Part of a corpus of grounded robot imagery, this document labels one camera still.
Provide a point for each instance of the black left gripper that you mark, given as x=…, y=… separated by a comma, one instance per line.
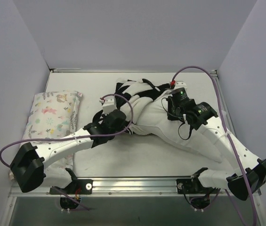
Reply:
x=117, y=103

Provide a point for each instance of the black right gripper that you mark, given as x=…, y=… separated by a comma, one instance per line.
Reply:
x=173, y=94

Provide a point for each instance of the white pillow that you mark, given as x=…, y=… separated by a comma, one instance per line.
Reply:
x=153, y=120

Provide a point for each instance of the black white checkered pillowcase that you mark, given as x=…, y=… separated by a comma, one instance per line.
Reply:
x=133, y=96

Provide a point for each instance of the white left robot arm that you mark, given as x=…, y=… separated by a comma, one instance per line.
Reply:
x=30, y=162

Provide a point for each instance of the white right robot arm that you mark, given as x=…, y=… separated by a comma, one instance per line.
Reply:
x=249, y=170

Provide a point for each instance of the animal print pillow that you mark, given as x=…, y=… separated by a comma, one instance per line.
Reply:
x=54, y=114

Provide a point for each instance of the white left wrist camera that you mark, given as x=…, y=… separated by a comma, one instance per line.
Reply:
x=108, y=105

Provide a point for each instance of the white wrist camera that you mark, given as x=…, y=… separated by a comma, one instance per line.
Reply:
x=108, y=105
x=177, y=85

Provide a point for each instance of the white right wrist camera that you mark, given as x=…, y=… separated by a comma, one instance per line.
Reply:
x=177, y=85

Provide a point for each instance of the aluminium back frame rail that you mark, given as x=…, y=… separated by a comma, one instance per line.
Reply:
x=83, y=71

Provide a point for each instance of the aluminium frame rail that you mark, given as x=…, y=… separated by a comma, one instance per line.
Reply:
x=122, y=186
x=83, y=71
x=224, y=108

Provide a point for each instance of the aluminium right frame rail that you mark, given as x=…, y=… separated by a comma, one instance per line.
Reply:
x=224, y=108

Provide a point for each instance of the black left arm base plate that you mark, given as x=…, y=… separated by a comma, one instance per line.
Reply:
x=79, y=186

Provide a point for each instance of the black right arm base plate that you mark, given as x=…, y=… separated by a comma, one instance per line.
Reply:
x=192, y=186

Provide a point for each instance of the aluminium front frame rail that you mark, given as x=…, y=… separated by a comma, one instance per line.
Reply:
x=122, y=186

